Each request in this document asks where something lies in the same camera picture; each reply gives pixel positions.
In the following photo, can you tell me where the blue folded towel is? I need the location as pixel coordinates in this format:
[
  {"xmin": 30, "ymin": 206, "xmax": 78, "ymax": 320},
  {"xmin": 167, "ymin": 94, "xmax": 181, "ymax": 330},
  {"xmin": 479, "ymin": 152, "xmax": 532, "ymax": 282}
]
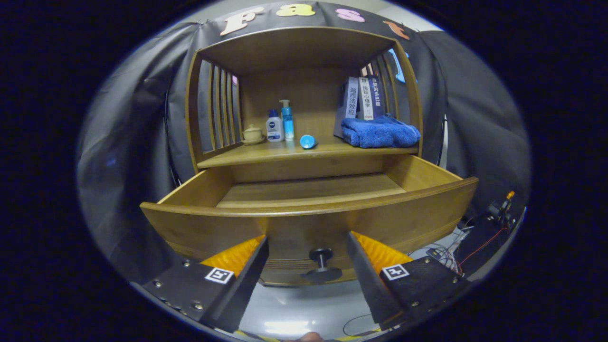
[{"xmin": 341, "ymin": 114, "xmax": 422, "ymax": 149}]

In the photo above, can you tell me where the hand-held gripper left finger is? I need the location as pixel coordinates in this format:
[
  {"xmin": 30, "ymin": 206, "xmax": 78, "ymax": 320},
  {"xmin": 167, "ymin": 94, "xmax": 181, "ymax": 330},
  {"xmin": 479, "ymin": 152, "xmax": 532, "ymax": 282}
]
[{"xmin": 142, "ymin": 235, "xmax": 270, "ymax": 333}]

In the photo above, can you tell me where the blue pump bottle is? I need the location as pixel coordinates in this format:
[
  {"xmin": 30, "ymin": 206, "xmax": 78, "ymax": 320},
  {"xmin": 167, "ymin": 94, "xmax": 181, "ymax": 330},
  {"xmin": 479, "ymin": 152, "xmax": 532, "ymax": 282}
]
[{"xmin": 279, "ymin": 99, "xmax": 295, "ymax": 141}]

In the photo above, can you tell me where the wooden drawer with black knob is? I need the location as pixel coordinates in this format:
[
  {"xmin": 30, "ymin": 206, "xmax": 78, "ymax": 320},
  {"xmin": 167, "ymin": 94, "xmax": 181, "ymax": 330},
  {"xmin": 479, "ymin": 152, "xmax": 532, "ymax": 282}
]
[{"xmin": 140, "ymin": 154, "xmax": 479, "ymax": 287}]

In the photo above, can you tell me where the white lotion bottle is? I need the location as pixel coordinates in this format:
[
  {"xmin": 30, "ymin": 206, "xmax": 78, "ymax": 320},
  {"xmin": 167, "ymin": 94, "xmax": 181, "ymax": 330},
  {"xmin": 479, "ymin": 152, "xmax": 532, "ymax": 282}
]
[{"xmin": 266, "ymin": 109, "xmax": 285, "ymax": 143}]

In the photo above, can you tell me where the wooden cabinet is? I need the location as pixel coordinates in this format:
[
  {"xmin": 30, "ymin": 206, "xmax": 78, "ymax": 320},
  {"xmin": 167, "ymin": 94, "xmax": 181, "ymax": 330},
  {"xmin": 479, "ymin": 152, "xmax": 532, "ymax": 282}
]
[{"xmin": 185, "ymin": 26, "xmax": 424, "ymax": 174}]

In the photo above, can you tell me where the wooden countertop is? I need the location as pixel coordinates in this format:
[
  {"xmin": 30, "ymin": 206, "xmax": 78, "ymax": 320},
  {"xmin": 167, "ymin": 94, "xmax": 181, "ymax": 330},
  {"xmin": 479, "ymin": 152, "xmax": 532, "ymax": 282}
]
[{"xmin": 196, "ymin": 135, "xmax": 421, "ymax": 169}]

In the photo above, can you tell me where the beige lidded teacup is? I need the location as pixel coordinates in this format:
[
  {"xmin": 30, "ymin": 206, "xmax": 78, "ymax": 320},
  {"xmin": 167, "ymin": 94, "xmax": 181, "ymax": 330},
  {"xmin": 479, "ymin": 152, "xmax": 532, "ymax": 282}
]
[{"xmin": 241, "ymin": 124, "xmax": 266, "ymax": 145}]

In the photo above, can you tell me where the black backdrop cloth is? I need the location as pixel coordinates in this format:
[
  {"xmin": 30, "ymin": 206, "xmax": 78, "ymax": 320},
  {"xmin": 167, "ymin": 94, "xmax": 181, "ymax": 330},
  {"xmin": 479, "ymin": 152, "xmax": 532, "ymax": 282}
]
[{"xmin": 76, "ymin": 0, "xmax": 532, "ymax": 285}]

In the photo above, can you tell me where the dark blue book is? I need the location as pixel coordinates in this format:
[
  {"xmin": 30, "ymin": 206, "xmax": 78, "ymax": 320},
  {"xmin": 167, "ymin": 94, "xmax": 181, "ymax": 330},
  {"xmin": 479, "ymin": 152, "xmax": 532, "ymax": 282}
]
[{"xmin": 370, "ymin": 75, "xmax": 384, "ymax": 118}]

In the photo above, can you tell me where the white book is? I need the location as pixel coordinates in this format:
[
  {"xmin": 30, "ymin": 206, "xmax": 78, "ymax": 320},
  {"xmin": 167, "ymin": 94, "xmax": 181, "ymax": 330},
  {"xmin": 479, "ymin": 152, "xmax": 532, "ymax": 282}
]
[{"xmin": 358, "ymin": 77, "xmax": 374, "ymax": 120}]

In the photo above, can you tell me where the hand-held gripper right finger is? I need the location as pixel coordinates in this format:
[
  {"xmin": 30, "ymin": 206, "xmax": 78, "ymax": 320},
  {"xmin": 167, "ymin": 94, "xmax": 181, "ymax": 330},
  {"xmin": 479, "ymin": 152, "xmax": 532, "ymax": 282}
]
[{"xmin": 346, "ymin": 231, "xmax": 471, "ymax": 331}]

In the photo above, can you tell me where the lilac book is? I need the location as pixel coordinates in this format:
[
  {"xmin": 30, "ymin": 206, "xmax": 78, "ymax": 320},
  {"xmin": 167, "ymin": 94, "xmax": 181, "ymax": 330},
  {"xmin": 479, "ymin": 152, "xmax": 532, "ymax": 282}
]
[{"xmin": 333, "ymin": 76, "xmax": 360, "ymax": 138}]

